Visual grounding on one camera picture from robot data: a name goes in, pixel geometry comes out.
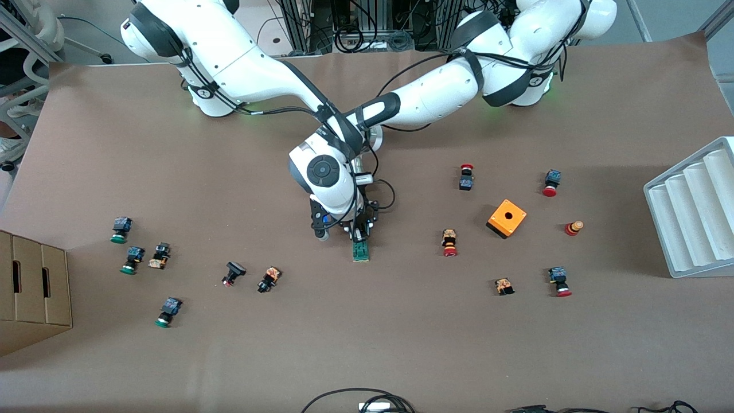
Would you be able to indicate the red yellow button head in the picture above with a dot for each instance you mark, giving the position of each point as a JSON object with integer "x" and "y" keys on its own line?
{"x": 573, "y": 228}

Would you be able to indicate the brown cardboard box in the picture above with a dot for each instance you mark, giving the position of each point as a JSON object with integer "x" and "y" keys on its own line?
{"x": 31, "y": 298}

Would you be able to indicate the white plug adapter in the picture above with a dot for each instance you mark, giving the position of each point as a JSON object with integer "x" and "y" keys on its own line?
{"x": 375, "y": 408}

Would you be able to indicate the red push button blue block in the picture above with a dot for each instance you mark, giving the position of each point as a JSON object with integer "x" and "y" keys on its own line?
{"x": 558, "y": 278}
{"x": 552, "y": 179}

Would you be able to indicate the red push button orange block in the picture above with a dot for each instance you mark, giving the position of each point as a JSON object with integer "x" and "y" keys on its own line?
{"x": 449, "y": 241}

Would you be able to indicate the white ridged plastic tray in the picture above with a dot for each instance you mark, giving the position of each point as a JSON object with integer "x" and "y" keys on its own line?
{"x": 688, "y": 218}

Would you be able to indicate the orange black contact block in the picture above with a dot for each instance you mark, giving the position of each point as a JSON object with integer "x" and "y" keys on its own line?
{"x": 504, "y": 285}

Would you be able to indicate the green push button blue block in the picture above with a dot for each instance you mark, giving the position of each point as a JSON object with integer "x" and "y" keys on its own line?
{"x": 133, "y": 256}
{"x": 170, "y": 308}
{"x": 121, "y": 226}

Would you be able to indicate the white metal chair frame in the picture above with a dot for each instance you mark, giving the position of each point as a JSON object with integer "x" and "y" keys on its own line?
{"x": 28, "y": 34}

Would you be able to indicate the orange button enclosure box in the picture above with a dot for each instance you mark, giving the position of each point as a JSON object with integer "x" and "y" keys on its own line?
{"x": 502, "y": 225}

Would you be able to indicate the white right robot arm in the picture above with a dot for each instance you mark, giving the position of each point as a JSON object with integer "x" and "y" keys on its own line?
{"x": 241, "y": 57}

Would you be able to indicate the red push button black block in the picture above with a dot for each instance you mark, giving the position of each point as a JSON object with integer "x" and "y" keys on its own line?
{"x": 466, "y": 182}

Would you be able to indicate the black square push button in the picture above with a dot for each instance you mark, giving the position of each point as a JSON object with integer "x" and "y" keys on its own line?
{"x": 234, "y": 271}

